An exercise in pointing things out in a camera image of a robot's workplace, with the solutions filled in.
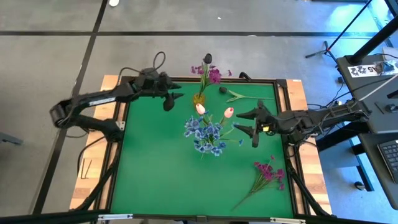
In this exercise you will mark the black desk leg frame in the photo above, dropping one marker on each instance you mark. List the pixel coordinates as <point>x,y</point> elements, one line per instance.
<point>335,137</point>

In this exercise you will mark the yellow glass vase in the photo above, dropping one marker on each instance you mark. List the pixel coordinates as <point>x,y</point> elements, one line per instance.
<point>199,100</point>

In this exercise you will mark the grey metal leg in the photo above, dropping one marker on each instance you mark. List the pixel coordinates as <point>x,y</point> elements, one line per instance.
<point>9,137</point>

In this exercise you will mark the thick black post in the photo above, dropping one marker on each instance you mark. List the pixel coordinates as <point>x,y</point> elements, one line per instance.
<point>373,42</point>

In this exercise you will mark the purple artificial flower bunch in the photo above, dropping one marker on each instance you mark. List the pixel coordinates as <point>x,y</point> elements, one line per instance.
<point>266,170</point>
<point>214,75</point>

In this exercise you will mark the black table frame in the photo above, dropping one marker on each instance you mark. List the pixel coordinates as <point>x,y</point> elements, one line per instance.
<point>281,85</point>

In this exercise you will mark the black keyboard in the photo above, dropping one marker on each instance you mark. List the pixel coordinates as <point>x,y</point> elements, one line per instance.
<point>390,158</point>

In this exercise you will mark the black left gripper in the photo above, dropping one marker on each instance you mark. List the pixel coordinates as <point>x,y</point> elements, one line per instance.
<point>149,82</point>

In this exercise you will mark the black tripod stand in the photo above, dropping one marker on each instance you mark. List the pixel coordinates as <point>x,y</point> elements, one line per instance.
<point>326,50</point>

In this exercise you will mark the pink artificial tulip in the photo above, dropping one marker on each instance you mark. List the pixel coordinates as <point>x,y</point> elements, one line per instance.
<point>229,112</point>
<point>200,109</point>

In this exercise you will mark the white printed paper label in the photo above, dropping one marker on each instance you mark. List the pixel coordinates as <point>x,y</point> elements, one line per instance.
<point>367,70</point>

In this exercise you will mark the black caster wheel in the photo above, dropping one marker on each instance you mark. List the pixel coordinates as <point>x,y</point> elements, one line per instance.
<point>359,186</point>

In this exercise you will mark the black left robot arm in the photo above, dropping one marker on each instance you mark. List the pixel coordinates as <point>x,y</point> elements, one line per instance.
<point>93,102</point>

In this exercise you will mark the white round object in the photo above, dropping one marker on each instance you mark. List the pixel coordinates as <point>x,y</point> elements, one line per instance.
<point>114,2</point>

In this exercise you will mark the silver corner bracket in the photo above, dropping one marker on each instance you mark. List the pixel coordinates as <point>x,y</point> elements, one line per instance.
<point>287,220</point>
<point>120,125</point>
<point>115,216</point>

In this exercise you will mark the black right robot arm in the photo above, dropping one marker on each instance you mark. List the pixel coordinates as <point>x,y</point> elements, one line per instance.
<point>311,119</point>

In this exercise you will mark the black artificial tulip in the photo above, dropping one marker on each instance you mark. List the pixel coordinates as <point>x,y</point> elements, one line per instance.
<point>207,58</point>
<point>222,90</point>

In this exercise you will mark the green table mat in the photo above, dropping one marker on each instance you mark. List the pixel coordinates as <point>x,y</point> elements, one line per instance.
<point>149,171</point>

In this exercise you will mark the blue artificial flower bunch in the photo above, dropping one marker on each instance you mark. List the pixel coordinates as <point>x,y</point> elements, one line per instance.
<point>206,130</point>

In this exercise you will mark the black aluminium crossbeam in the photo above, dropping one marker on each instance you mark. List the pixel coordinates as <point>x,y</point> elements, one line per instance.
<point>46,217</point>

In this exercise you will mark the grey desk with keyboard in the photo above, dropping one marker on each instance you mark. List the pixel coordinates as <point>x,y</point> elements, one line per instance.
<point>370,155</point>

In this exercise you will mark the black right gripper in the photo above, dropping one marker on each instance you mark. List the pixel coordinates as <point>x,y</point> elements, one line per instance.
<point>270,123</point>

